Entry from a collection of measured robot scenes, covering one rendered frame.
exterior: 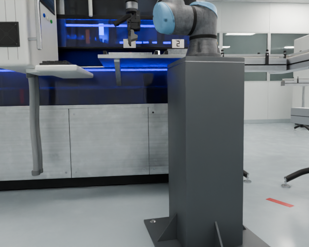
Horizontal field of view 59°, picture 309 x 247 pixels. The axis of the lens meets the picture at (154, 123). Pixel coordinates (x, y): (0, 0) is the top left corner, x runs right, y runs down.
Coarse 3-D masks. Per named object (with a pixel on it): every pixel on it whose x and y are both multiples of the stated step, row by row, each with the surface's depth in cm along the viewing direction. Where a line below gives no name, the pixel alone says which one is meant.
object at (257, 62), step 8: (224, 56) 210; (232, 56) 210; (240, 56) 211; (248, 56) 212; (256, 56) 212; (264, 56) 213; (272, 56) 214; (280, 56) 214; (248, 64) 209; (256, 64) 210; (264, 64) 210; (272, 64) 211; (280, 64) 212
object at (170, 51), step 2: (166, 50) 159; (168, 50) 154; (170, 50) 154; (172, 50) 154; (174, 50) 155; (176, 50) 155; (178, 50) 155; (180, 50) 155; (182, 50) 155; (184, 50) 155; (186, 50) 155; (168, 52) 154; (170, 52) 154; (172, 52) 155; (174, 52) 155; (176, 52) 155; (178, 52) 155; (180, 52) 155; (182, 52) 155; (184, 52) 155
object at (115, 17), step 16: (64, 16) 182; (80, 16) 184; (96, 16) 185; (112, 16) 186; (144, 16) 188; (64, 48) 184; (80, 48) 185; (96, 48) 186; (112, 48) 187; (128, 48) 188; (144, 48) 190; (160, 48) 191; (176, 48) 192
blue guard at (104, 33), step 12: (60, 24) 183; (72, 24) 183; (84, 24) 184; (96, 24) 185; (108, 24) 186; (144, 24) 188; (60, 36) 183; (72, 36) 184; (84, 36) 185; (96, 36) 186; (108, 36) 187; (120, 36) 187; (144, 36) 189; (156, 36) 190; (168, 36) 191; (180, 36) 192
